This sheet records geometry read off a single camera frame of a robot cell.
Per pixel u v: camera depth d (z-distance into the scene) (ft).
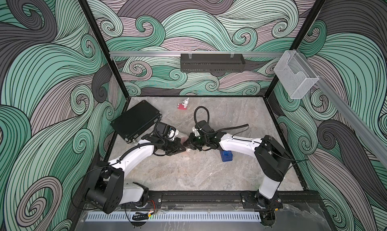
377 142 1.66
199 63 3.12
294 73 2.61
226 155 2.72
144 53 5.38
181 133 2.81
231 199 2.45
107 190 1.33
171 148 2.37
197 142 2.47
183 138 2.82
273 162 1.52
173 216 2.29
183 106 3.63
